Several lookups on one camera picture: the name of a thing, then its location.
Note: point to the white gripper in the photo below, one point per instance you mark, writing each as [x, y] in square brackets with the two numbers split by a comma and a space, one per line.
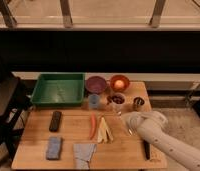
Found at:
[131, 121]

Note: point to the silver fork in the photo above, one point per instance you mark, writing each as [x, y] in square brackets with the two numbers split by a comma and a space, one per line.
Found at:
[118, 110]

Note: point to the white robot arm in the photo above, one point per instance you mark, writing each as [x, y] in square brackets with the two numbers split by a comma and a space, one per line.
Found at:
[149, 126]

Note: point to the metal cup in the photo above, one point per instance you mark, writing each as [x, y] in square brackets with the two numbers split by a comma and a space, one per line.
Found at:
[138, 102]

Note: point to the white cup with dark contents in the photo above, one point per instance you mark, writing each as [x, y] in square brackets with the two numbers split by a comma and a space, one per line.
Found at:
[117, 98]

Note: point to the blue plastic cup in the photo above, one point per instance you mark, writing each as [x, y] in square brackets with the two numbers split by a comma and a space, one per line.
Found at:
[94, 101]

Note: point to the yellow ball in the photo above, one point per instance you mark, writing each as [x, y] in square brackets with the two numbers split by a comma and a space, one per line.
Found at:
[119, 84]

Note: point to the orange carrot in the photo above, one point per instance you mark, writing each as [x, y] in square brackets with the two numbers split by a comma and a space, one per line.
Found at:
[93, 125]

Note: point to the orange bowl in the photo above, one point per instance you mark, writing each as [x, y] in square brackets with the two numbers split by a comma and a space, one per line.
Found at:
[119, 77]

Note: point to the purple bowl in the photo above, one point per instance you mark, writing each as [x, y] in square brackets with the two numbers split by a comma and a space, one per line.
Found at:
[96, 84]

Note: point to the grey cloth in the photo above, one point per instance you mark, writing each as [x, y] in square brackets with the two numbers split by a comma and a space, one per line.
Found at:
[83, 153]

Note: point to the black remote control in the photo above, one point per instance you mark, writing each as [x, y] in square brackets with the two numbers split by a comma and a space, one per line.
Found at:
[55, 121]

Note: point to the blue sponge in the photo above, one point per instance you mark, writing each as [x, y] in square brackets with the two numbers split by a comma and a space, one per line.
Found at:
[54, 148]

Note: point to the green plastic tray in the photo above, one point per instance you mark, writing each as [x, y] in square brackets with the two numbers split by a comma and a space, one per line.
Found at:
[59, 90]

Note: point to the black chair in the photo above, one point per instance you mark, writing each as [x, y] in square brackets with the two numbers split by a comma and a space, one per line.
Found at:
[13, 100]

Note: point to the black handled knife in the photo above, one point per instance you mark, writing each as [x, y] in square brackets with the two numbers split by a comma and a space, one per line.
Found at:
[146, 149]

